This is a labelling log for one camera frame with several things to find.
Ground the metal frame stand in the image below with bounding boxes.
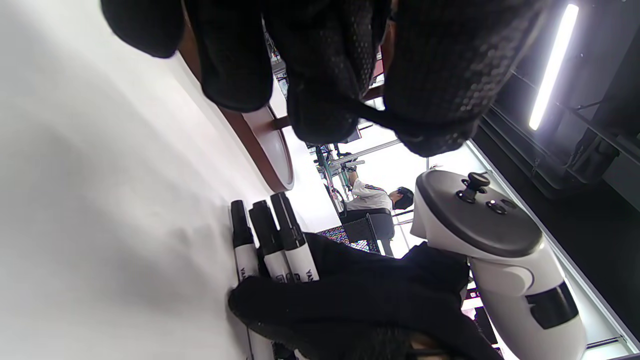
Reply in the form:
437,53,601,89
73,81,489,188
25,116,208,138
306,139,403,208

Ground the brown-rimmed round table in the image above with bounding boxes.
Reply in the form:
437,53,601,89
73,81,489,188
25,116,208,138
177,22,296,194

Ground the black-capped white marker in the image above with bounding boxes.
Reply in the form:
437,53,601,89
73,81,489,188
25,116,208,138
230,200,276,360
248,200,294,284
270,192,321,284

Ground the colourful patterned mat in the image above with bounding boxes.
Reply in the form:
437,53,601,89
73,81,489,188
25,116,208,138
316,225,372,253

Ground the white tube light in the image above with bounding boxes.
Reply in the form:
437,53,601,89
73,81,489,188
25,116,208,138
528,4,580,132

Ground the black chair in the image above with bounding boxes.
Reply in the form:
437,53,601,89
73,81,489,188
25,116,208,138
339,207,397,257

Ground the person's right hand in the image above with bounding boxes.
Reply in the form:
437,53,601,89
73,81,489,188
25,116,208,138
227,232,503,360

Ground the person's left hand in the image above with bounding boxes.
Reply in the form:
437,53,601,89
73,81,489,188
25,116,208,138
100,0,548,158

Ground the white and grey hand controller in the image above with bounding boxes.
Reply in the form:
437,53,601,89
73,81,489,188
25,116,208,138
410,169,588,360

